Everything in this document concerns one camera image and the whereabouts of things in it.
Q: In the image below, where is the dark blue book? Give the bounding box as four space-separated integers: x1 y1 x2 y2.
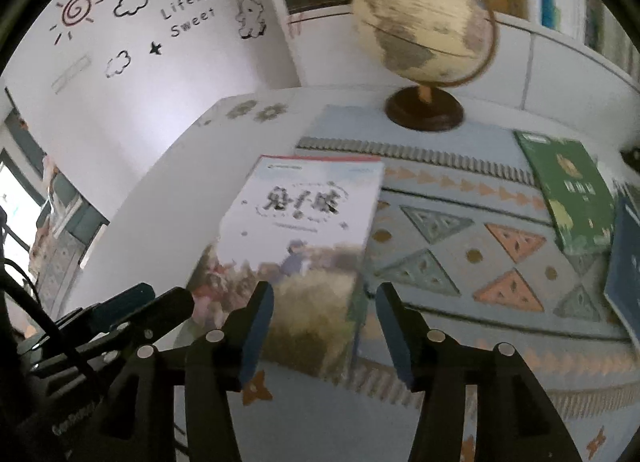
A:
602 191 640 343

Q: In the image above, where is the beige globe on wooden stand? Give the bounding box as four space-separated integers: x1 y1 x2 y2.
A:
352 0 499 132

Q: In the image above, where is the white bookshelf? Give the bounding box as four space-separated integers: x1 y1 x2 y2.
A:
249 0 640 115

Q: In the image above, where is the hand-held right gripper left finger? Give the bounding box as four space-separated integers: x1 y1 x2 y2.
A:
85 281 276 462

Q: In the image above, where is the patterned triangle table mat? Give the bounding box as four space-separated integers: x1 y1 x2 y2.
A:
239 104 640 462

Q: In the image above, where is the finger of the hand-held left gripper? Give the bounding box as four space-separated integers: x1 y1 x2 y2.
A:
54 283 157 339
106 287 196 349

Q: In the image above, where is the black cable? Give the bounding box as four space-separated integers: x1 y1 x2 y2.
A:
0 253 108 399

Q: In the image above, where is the green book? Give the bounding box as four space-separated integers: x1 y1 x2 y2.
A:
514 130 617 256

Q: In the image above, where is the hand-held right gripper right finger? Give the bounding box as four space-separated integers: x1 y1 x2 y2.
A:
375 282 584 462

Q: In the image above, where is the window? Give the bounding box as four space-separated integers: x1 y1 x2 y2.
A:
0 146 47 255

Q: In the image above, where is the white picture-cover book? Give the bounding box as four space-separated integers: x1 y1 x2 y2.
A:
187 154 386 389

